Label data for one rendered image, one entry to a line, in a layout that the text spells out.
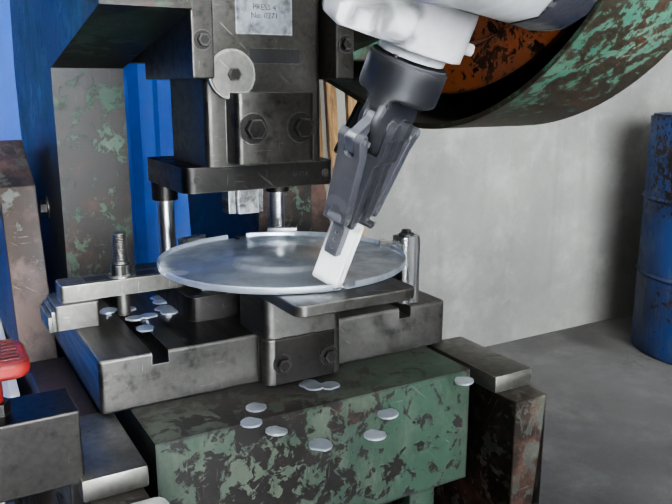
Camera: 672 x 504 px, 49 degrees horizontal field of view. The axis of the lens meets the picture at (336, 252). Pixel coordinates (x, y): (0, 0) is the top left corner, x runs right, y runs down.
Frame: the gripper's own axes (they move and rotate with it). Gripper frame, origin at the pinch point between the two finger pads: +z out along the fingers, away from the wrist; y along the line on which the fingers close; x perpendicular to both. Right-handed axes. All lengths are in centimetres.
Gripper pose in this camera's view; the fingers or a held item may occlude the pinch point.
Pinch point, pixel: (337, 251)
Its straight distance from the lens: 74.1
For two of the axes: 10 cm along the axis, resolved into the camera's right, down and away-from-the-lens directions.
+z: -3.2, 8.6, 3.9
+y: 5.0, -2.0, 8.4
